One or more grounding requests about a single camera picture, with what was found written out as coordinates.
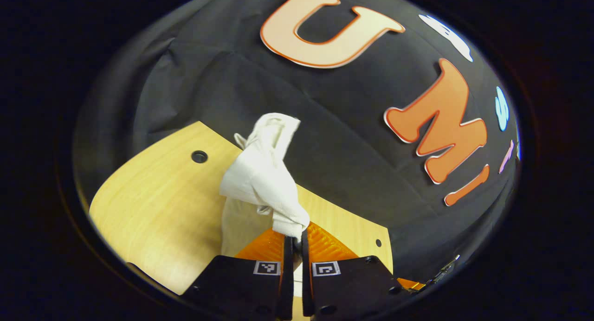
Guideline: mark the black backdrop cloth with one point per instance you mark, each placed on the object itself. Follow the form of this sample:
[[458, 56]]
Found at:
[[334, 140]]

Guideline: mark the white jeans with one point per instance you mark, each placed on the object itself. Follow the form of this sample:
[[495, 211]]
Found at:
[[264, 177]]

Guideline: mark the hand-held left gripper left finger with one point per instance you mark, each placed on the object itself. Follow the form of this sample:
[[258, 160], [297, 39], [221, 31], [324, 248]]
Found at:
[[287, 274]]

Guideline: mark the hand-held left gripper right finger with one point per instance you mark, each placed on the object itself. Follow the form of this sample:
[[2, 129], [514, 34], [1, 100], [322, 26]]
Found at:
[[306, 274]]

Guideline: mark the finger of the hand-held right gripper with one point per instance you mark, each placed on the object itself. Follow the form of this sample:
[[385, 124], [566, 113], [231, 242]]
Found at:
[[410, 284]]

